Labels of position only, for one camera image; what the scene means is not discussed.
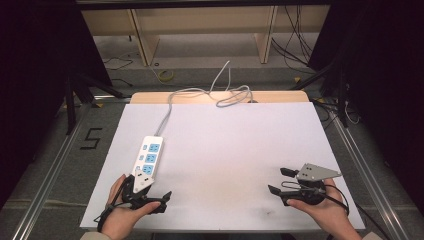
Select aluminium rail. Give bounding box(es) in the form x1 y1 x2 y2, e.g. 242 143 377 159
11 102 92 240
329 105 412 240

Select dark curtain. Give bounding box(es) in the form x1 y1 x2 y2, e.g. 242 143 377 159
0 0 114 209
307 0 424 216

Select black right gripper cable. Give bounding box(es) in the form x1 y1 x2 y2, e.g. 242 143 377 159
323 184 392 240

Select grey power strip cable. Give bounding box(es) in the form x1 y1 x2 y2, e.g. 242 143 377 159
154 60 254 138

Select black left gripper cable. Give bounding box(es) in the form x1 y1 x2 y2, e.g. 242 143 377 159
93 175 132 233

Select black metal stand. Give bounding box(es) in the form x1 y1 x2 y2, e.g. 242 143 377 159
64 72 125 136
289 59 352 128

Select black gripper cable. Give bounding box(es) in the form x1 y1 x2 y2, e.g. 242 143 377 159
93 175 132 233
323 184 392 240

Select person's right hand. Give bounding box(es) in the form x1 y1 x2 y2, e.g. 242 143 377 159
286 178 356 235

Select white power strip blue sockets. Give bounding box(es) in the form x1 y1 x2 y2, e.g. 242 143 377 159
131 135 165 188

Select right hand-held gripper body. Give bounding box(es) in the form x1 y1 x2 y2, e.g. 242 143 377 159
281 162 343 206

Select yellow tape roll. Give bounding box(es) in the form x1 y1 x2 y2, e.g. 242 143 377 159
157 69 175 83

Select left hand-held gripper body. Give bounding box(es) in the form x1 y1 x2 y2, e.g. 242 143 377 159
121 173 168 215

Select wooden shelf unit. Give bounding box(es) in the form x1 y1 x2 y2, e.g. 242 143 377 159
80 4 332 67

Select wooden table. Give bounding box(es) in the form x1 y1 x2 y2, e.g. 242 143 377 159
129 90 310 105

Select thin black floor cable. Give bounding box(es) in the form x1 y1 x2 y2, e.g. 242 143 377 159
102 53 135 88

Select thin white cable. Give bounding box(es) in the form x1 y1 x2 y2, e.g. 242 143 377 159
343 99 361 126

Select bundle of black floor cables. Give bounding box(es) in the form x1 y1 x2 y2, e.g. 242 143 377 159
270 4 317 74

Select white table board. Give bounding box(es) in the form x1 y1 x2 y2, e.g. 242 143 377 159
79 101 366 232

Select person's left hand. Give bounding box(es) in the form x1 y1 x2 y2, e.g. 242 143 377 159
101 174 162 238

